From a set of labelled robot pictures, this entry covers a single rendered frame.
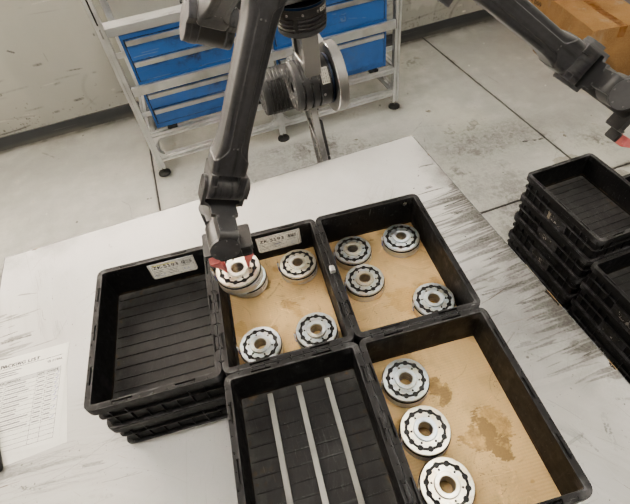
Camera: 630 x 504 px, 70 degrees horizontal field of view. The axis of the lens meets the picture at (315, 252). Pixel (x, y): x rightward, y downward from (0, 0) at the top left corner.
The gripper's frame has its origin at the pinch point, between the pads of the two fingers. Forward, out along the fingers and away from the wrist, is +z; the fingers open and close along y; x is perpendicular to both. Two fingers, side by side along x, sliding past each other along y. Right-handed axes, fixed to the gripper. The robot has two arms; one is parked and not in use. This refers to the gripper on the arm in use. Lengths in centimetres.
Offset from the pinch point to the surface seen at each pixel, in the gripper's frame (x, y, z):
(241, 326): -2.9, -4.2, 21.3
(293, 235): 18.0, 15.0, 15.6
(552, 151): 114, 185, 111
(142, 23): 186, -29, 20
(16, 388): 4, -70, 34
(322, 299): -1.1, 17.9, 21.5
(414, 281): -3.0, 42.9, 21.5
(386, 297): -5.6, 34.1, 21.4
